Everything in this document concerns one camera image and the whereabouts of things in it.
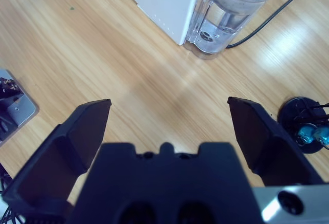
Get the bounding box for black capsule holder with rods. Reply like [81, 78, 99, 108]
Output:
[278, 96, 329, 155]

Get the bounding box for black power cable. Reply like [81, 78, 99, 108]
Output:
[227, 0, 317, 49]

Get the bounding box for camera mount with dark post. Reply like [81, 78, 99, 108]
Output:
[0, 68, 40, 146]

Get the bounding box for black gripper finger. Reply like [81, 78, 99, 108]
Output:
[2, 99, 112, 224]
[227, 96, 324, 188]

